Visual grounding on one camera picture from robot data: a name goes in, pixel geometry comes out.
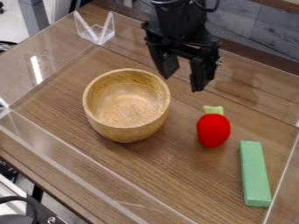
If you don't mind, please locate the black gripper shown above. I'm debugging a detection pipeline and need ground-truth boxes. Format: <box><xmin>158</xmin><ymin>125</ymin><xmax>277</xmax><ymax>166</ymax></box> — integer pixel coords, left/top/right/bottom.
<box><xmin>141</xmin><ymin>21</ymin><xmax>221</xmax><ymax>92</ymax></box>

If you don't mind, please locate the red plush fruit green leaf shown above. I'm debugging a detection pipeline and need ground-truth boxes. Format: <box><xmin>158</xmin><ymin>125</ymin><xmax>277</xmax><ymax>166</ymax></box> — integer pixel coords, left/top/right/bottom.
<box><xmin>196</xmin><ymin>105</ymin><xmax>230</xmax><ymax>148</ymax></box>

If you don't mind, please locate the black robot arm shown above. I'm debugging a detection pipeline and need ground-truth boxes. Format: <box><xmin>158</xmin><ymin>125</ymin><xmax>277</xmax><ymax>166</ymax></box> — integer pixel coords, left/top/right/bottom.
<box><xmin>141</xmin><ymin>0</ymin><xmax>221</xmax><ymax>92</ymax></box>

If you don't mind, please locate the light wooden bowl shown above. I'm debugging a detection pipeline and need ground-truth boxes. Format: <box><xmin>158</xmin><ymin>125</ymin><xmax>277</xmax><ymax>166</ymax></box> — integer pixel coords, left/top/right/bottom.
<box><xmin>81</xmin><ymin>68</ymin><xmax>170</xmax><ymax>143</ymax></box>

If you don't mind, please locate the green rectangular block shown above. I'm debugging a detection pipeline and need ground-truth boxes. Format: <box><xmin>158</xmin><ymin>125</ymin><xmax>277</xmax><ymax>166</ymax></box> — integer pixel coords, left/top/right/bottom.
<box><xmin>238</xmin><ymin>140</ymin><xmax>272</xmax><ymax>207</ymax></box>

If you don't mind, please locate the black clamp under table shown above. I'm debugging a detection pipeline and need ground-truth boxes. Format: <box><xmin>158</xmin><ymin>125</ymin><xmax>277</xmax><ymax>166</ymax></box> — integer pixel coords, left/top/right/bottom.
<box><xmin>0</xmin><ymin>158</ymin><xmax>68</xmax><ymax>224</ymax></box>

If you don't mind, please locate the clear acrylic corner bracket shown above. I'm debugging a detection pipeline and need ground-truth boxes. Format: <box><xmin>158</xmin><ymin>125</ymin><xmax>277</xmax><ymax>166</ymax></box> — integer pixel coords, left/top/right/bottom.
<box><xmin>73</xmin><ymin>10</ymin><xmax>116</xmax><ymax>46</ymax></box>

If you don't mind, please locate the grey post in background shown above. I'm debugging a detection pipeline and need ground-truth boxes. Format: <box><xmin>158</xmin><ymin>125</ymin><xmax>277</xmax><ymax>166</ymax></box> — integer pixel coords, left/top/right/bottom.
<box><xmin>17</xmin><ymin>0</ymin><xmax>50</xmax><ymax>36</ymax></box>

